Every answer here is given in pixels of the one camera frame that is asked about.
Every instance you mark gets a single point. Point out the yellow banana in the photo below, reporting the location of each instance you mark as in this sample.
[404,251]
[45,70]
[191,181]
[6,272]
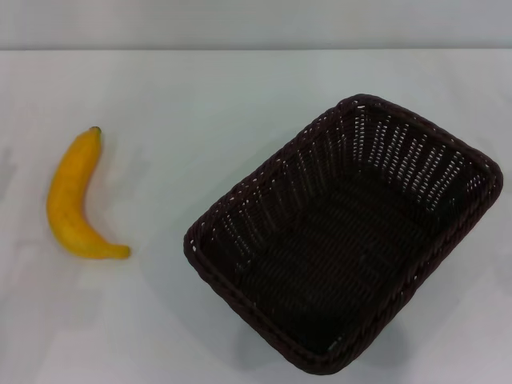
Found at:
[68,200]

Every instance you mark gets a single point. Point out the dark brown woven basket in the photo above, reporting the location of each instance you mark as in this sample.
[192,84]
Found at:
[340,248]

